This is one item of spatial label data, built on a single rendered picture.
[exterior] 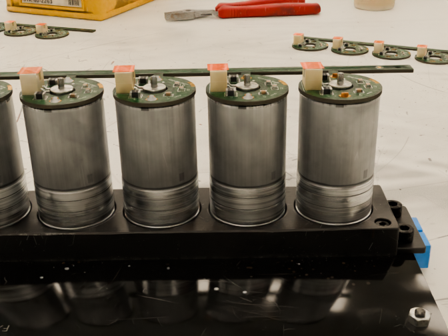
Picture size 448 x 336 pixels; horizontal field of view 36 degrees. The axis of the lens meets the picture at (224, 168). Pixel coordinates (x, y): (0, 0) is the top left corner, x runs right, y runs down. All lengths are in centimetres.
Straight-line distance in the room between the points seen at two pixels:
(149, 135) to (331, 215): 6
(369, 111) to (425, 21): 36
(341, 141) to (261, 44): 29
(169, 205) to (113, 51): 28
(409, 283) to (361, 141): 4
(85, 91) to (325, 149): 7
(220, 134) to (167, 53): 27
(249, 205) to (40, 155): 6
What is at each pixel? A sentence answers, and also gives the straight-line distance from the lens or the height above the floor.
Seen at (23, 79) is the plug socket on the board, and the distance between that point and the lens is 21.
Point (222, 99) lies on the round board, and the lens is 20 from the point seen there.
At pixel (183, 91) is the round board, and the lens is 21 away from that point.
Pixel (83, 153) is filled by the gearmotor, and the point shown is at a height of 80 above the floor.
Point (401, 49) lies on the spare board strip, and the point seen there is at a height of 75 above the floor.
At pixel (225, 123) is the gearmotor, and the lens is 20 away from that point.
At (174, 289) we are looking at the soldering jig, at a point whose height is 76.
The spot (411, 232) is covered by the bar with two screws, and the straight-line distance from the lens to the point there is 22.
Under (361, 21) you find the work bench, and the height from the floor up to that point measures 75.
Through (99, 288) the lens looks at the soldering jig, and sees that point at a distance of 21.
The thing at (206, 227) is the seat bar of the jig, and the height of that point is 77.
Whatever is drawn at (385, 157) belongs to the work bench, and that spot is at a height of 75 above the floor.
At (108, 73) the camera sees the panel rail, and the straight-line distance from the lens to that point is 23.
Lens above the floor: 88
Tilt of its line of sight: 26 degrees down
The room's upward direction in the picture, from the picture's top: 1 degrees counter-clockwise
